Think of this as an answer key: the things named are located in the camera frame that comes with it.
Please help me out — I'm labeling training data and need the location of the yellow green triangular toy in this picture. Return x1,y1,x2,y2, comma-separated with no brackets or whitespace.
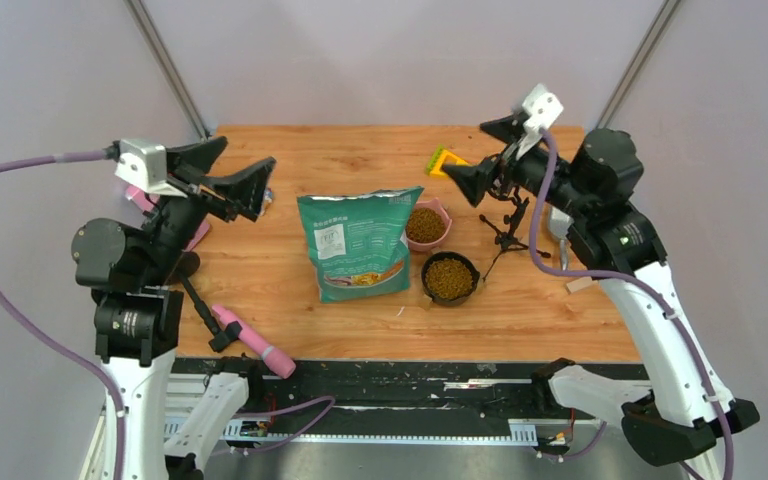
425,146,471,178

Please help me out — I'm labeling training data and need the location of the small beige tape piece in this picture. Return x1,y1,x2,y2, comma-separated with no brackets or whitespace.
565,277,596,294

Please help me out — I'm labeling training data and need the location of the green dog food bag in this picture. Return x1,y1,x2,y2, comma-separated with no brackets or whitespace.
297,186,424,303

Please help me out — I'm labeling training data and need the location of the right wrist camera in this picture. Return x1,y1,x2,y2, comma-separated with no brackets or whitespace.
515,83,564,160

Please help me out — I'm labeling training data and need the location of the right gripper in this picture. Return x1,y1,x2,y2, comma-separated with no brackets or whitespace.
443,114,594,218

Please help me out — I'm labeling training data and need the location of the brown dog food kibble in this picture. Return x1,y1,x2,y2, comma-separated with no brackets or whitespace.
406,207,472,301

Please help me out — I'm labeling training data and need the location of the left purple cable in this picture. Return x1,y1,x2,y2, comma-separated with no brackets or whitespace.
0,149,127,480

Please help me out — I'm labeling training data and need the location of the black pet bowl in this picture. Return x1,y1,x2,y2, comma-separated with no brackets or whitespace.
420,251,481,307

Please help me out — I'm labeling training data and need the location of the black mounting rail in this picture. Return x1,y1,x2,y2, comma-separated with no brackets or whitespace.
173,358,601,444

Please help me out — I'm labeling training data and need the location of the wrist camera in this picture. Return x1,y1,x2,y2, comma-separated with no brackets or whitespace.
515,83,564,160
115,139,186,197

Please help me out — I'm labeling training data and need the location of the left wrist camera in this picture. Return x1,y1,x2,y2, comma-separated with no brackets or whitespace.
115,139,186,197

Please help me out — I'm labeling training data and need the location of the silver metal scoop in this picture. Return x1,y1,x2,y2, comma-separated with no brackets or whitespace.
547,207,572,270

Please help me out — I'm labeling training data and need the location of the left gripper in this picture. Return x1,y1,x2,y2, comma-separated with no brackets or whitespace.
142,134,274,281

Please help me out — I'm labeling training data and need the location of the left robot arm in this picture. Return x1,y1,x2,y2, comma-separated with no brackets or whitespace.
71,136,276,479

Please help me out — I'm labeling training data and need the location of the pink pet bowl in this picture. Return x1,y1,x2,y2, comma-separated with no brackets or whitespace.
405,198,453,252

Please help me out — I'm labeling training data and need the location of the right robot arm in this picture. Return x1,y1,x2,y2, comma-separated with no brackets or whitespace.
444,114,760,479

